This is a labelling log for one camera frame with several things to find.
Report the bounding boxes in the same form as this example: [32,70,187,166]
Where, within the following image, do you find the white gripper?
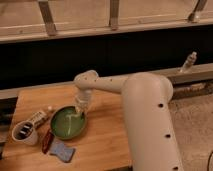
[75,90,92,116]

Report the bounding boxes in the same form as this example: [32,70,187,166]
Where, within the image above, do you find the green ceramic bowl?
[50,106,87,140]

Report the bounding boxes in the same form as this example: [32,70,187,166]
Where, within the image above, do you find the left metal bracket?
[37,0,57,36]

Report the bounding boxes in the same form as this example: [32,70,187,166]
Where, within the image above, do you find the white tube with cap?
[28,106,54,129]

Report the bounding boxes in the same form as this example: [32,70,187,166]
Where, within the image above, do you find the red chip bag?
[42,130,54,154]

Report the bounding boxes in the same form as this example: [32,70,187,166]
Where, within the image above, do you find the middle metal bracket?
[109,0,119,30]

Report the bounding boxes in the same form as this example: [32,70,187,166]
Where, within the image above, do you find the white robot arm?
[74,70,184,171]

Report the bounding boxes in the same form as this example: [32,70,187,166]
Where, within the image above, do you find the right metal bracket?
[188,0,207,23]

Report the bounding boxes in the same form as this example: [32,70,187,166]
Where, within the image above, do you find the white mug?
[12,121,38,146]

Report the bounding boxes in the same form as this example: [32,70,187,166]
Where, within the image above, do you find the blue sponge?
[49,140,75,163]

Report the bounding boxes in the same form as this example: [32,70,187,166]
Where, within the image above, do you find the metal bracket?
[109,0,119,30]
[37,0,57,36]
[188,0,207,23]

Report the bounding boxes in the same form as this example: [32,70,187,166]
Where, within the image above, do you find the white bottle on ledge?
[180,52,197,73]

